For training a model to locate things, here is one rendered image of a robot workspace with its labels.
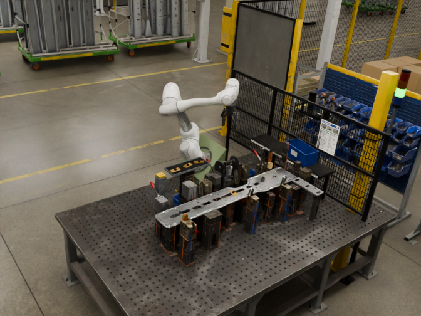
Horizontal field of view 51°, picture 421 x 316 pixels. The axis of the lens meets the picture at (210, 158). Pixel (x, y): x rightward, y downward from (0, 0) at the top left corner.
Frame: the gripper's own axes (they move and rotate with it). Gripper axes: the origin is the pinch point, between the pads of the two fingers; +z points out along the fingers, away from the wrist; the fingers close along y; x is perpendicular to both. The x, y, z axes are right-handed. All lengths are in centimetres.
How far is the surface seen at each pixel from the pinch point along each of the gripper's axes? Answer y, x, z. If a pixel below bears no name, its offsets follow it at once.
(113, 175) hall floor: -200, -4, 146
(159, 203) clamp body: 11, -73, 42
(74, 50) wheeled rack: -650, 144, 115
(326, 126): 32, 90, 7
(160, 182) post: -5, -62, 35
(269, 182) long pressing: 30, 27, 46
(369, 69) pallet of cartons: -135, 425, 48
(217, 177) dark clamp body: 8.8, -15.7, 38.4
